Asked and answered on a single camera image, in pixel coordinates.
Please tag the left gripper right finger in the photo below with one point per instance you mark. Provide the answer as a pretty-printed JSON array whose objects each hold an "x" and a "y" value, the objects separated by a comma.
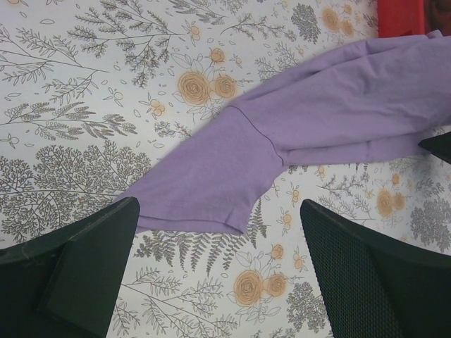
[{"x": 373, "y": 285}]

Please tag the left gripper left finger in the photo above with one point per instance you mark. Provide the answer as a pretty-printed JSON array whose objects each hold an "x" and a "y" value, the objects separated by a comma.
[{"x": 66, "y": 282}]

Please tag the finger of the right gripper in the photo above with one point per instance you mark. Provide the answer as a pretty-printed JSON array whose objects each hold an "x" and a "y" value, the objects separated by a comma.
[{"x": 439, "y": 146}]

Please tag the purple t shirt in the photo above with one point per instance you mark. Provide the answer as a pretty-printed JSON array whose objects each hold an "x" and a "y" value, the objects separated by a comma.
[{"x": 366, "y": 102}]

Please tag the red plastic bin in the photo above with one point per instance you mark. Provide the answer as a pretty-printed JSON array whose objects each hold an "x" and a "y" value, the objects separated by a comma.
[{"x": 400, "y": 18}]

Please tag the floral table cloth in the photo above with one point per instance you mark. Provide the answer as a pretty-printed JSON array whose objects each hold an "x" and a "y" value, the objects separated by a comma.
[{"x": 95, "y": 93}]

